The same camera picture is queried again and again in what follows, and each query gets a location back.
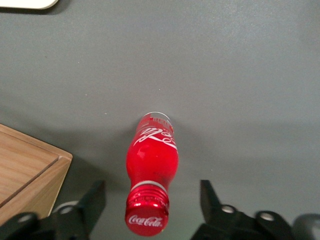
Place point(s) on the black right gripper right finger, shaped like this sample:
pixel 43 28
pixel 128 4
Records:
pixel 225 225

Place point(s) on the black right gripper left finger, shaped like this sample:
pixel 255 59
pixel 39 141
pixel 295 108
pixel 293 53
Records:
pixel 70 220

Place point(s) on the red coke bottle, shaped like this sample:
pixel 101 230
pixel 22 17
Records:
pixel 151 162

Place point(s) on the beige plastic tray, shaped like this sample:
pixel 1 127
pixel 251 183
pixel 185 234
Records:
pixel 25 3

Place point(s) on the wooden drawer cabinet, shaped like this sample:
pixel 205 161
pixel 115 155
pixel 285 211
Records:
pixel 25 170

